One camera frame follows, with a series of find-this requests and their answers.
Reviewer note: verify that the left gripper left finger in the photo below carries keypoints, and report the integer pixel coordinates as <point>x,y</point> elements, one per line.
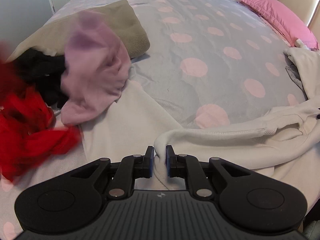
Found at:
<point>125,173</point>

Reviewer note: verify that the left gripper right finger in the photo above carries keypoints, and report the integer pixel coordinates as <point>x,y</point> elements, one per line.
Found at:
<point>188,167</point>

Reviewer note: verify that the white sweatshirt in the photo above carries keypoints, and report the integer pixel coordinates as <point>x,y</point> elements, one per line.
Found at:
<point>283,144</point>

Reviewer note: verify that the pink sweatshirt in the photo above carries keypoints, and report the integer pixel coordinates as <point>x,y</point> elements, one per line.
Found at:
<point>94,77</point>

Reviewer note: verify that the red garment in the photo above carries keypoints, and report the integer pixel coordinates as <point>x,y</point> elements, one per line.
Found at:
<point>28,136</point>

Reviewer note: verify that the polka dot bed cover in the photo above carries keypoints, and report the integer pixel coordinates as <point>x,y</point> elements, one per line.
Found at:
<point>210,63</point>

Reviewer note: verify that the black garment on bed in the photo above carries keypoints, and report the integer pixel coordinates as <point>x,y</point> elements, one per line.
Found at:
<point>44,73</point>

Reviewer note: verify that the khaki folded garment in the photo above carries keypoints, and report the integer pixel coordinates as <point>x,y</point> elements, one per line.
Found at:
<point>112,23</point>

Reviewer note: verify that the pink pillow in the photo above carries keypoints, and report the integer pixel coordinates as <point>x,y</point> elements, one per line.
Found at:
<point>286,22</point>

